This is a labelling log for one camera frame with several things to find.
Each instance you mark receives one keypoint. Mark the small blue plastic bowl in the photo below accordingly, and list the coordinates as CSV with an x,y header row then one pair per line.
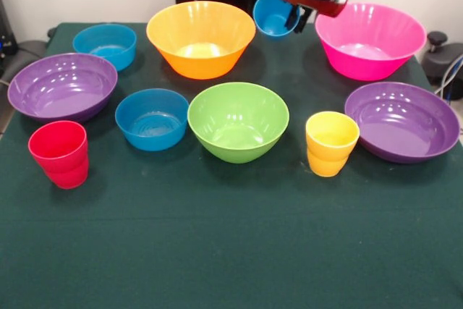
x,y
153,139
123,57

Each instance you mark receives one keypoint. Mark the dark green tablecloth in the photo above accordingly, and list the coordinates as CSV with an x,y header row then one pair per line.
x,y
231,236

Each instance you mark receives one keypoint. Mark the green plastic bowl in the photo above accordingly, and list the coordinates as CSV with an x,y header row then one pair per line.
x,y
237,146

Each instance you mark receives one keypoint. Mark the yellow plastic cup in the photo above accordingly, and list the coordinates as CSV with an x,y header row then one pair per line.
x,y
327,160

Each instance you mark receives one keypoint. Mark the black equipment box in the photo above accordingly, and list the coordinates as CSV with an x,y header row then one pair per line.
x,y
6,41

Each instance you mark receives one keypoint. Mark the grey rounded base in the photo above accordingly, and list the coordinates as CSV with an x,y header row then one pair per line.
x,y
30,52

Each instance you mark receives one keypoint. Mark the orange plastic bowl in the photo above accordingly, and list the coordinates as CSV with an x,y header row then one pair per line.
x,y
200,34

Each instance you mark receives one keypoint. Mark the blue plastic cup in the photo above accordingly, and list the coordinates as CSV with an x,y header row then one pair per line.
x,y
269,16

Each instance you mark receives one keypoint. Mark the purple plastic bowl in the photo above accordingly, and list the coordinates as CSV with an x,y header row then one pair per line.
x,y
401,131
61,95

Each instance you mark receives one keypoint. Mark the red plastic cup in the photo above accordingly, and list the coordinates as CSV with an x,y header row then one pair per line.
x,y
63,168

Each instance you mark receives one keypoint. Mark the pink plastic bowl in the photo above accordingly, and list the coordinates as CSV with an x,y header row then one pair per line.
x,y
367,63

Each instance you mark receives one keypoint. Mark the small black table clamp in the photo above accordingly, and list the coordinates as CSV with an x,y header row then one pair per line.
x,y
52,31

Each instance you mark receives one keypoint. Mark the black clamp with knob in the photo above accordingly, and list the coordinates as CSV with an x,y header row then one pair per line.
x,y
443,57

